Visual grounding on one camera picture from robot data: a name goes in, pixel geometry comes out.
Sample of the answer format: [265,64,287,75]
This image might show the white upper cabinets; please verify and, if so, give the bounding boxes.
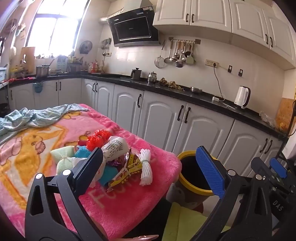
[153,0,296,70]

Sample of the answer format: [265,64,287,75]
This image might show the white cabinets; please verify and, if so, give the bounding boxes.
[153,0,296,70]
[8,77,287,179]

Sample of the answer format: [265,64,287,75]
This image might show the red mesh bag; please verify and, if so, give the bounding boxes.
[79,129,111,151]

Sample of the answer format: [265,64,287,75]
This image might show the teal hanging container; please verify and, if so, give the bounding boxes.
[32,82,45,93]

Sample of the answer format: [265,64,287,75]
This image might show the white foam net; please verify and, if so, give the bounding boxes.
[138,148,153,186]

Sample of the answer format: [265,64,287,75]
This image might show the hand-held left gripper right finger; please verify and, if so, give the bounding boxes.
[196,146,274,241]

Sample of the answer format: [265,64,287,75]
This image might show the yellow wooden board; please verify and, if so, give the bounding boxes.
[276,98,296,132]

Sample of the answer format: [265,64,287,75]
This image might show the spice rack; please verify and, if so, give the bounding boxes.
[67,56,84,72]

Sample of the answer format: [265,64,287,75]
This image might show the light blue cloth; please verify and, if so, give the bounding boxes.
[0,104,89,137]

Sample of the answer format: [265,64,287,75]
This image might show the small round fan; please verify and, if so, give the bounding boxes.
[79,40,93,54]

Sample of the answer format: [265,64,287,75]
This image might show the clear plastic bag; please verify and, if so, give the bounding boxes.
[259,111,277,128]

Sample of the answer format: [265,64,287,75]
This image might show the row of hanging kitchen utensils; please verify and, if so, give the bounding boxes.
[154,37,201,68]

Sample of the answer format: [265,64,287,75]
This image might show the yellow trash bin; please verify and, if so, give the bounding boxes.
[170,151,220,210]

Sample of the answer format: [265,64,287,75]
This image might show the kitchen window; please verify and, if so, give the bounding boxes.
[25,0,89,56]

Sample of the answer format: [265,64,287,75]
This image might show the person's yellow-green garment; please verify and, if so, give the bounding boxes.
[162,202,232,241]

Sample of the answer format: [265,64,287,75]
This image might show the black power cable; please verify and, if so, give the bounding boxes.
[214,66,226,100]

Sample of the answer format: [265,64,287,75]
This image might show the wooden cutting board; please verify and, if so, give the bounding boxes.
[20,47,36,73]

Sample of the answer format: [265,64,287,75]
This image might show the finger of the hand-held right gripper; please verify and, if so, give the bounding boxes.
[251,157,272,179]
[269,158,288,179]

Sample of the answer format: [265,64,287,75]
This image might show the steel stock pot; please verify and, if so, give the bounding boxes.
[36,64,51,77]

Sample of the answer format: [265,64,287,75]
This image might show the white electric kettle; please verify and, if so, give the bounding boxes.
[234,86,251,109]

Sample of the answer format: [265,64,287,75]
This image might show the hanging cooking tools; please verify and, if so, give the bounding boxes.
[101,38,112,56]

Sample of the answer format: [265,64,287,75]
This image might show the pale green cloth bundle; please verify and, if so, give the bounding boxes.
[50,146,77,175]

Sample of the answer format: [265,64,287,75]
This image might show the black range hood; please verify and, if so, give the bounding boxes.
[100,0,161,48]

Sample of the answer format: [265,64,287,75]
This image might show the yellow snack wrapper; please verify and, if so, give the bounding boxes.
[107,147,144,193]

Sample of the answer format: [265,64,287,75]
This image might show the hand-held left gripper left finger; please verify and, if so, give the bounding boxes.
[25,148,109,241]

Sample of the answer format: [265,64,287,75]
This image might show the white printed packet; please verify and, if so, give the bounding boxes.
[102,136,127,160]

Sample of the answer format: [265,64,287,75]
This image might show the pink printed blanket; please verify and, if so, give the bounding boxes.
[0,103,182,239]

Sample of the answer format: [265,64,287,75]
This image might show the black kettle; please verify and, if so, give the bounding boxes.
[130,68,142,80]

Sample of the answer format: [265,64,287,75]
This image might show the pile of brown roots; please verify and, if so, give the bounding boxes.
[158,77,184,91]

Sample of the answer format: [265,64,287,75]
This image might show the white lower cabinets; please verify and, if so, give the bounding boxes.
[8,77,287,179]

